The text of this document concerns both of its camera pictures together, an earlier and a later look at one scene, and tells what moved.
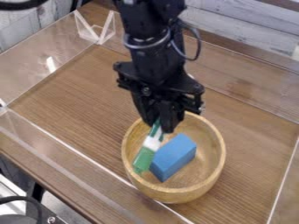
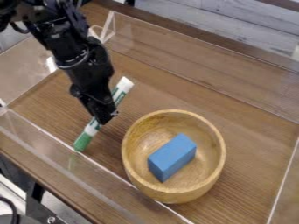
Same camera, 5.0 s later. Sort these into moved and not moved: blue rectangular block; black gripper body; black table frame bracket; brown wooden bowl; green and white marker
Moved: green and white marker; black gripper body
Not moved: blue rectangular block; brown wooden bowl; black table frame bracket
